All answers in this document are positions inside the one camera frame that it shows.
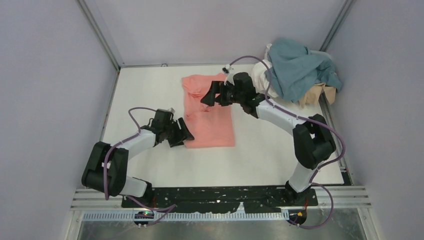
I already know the pink t-shirt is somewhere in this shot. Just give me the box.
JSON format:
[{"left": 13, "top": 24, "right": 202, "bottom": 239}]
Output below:
[{"left": 182, "top": 73, "right": 235, "bottom": 149}]

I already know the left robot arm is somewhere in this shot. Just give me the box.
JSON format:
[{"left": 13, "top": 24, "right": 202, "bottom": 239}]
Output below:
[{"left": 81, "top": 109, "right": 195, "bottom": 207}]

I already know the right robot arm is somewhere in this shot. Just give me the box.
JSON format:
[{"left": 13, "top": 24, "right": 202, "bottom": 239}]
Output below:
[{"left": 201, "top": 72, "right": 336, "bottom": 204}]

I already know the white t-shirt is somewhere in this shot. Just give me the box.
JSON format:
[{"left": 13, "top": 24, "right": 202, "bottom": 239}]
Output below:
[{"left": 250, "top": 43, "right": 272, "bottom": 94}]

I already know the blue t-shirt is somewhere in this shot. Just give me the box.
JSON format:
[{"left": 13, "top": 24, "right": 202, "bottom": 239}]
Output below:
[{"left": 265, "top": 38, "right": 343, "bottom": 102}]

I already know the beige t-shirt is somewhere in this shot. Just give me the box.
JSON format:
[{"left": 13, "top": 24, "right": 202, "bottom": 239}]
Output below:
[{"left": 298, "top": 83, "right": 337, "bottom": 109}]

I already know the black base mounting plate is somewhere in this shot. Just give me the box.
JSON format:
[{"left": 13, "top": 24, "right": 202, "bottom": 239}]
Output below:
[{"left": 121, "top": 185, "right": 318, "bottom": 214}]

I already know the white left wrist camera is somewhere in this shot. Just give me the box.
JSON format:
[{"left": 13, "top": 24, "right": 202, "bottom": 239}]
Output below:
[{"left": 167, "top": 107, "right": 175, "bottom": 115}]

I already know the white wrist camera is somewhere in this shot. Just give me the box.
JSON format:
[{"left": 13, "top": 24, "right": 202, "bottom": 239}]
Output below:
[
  {"left": 222, "top": 64, "right": 234, "bottom": 85},
  {"left": 167, "top": 107, "right": 175, "bottom": 115}
]

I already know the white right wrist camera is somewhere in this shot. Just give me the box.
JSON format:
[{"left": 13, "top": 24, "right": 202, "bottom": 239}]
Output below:
[{"left": 222, "top": 64, "right": 234, "bottom": 85}]

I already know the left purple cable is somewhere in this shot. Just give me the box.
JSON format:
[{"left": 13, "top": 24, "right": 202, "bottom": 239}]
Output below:
[{"left": 103, "top": 106, "right": 178, "bottom": 227}]

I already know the purple cable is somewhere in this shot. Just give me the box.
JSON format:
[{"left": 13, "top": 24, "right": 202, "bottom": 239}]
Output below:
[
  {"left": 228, "top": 55, "right": 347, "bottom": 231},
  {"left": 103, "top": 106, "right": 178, "bottom": 227}
]

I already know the white slotted cable duct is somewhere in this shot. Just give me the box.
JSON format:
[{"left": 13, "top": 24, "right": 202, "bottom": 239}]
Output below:
[{"left": 82, "top": 210, "right": 289, "bottom": 222}]

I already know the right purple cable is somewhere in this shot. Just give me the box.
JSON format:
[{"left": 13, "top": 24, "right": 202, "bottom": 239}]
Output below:
[{"left": 228, "top": 55, "right": 347, "bottom": 231}]

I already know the right aluminium corner post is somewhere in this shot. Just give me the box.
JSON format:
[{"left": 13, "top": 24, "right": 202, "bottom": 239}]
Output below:
[{"left": 319, "top": 0, "right": 357, "bottom": 52}]

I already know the aluminium corner post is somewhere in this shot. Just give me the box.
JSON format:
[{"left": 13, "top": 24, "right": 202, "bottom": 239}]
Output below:
[
  {"left": 75, "top": 0, "right": 121, "bottom": 72},
  {"left": 319, "top": 0, "right": 357, "bottom": 52}
]

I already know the left aluminium corner post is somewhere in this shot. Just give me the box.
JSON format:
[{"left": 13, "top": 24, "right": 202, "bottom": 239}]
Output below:
[{"left": 75, "top": 0, "right": 121, "bottom": 72}]

